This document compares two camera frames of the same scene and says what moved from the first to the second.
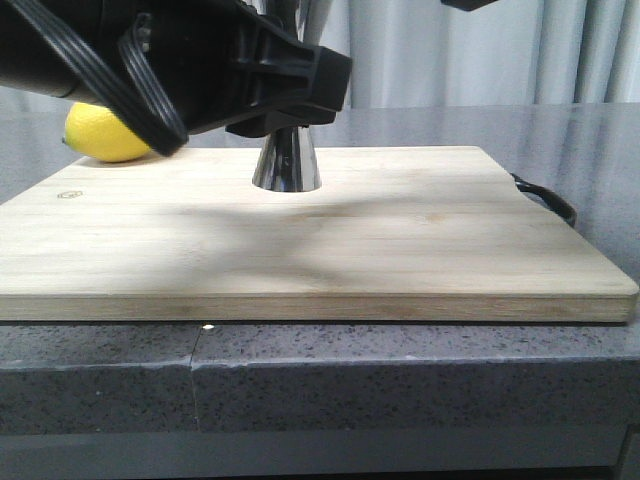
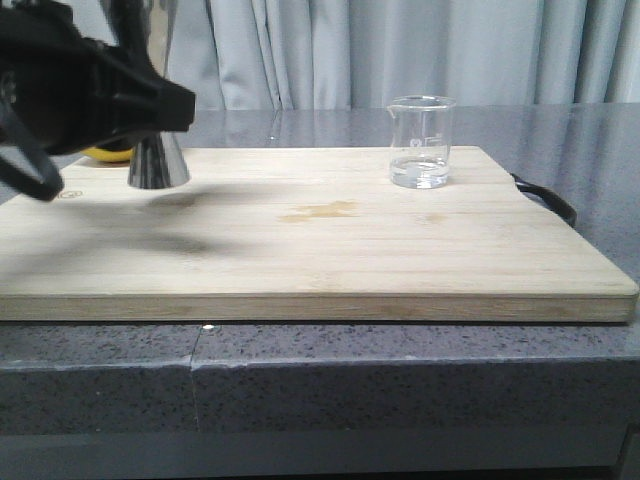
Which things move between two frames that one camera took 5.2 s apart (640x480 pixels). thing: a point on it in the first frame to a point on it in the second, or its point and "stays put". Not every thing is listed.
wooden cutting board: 409,234 stays put
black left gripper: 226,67 to 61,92
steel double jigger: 288,162 to 160,159
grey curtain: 425,53 stays put
